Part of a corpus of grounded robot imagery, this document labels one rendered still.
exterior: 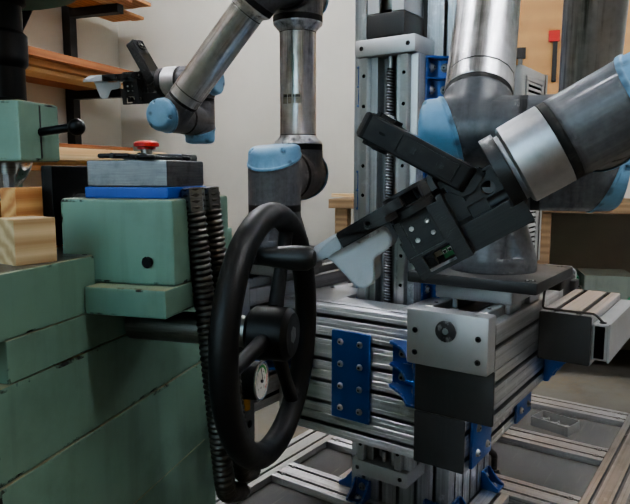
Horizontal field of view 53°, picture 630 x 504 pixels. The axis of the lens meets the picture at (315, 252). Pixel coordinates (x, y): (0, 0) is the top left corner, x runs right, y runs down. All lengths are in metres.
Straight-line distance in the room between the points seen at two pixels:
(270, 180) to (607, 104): 0.88
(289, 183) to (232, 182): 2.99
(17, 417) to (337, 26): 3.69
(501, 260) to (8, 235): 0.75
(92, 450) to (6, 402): 0.15
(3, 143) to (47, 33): 3.57
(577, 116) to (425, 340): 0.54
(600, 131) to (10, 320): 0.53
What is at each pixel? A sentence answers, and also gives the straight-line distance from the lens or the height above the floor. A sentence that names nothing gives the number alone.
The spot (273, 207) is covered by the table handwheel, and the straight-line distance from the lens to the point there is 0.67.
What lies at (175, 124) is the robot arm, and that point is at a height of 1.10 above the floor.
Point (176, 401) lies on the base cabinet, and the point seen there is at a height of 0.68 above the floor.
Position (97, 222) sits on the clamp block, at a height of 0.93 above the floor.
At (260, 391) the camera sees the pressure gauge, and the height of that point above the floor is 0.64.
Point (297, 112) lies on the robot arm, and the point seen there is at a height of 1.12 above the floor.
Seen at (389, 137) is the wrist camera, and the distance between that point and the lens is 0.58.
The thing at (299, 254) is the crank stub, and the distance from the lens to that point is 0.60.
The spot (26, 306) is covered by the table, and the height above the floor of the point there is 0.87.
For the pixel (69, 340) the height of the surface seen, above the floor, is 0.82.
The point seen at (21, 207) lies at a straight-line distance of 0.75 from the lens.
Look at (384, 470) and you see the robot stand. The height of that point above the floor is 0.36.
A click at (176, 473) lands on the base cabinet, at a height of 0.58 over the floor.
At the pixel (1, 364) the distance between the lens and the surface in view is 0.63.
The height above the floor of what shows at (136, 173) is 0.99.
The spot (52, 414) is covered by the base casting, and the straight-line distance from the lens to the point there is 0.69.
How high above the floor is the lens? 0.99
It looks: 7 degrees down
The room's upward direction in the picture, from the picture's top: straight up
